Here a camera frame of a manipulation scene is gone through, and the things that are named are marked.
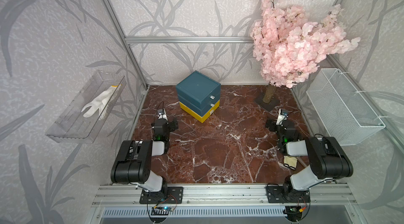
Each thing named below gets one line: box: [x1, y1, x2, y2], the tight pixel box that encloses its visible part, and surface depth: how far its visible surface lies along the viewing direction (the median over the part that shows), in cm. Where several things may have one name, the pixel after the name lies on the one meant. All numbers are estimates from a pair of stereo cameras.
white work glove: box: [81, 84, 122, 121], surface depth 68 cm
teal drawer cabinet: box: [175, 70, 221, 118], surface depth 91 cm
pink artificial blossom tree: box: [251, 0, 361, 112], surface depth 69 cm
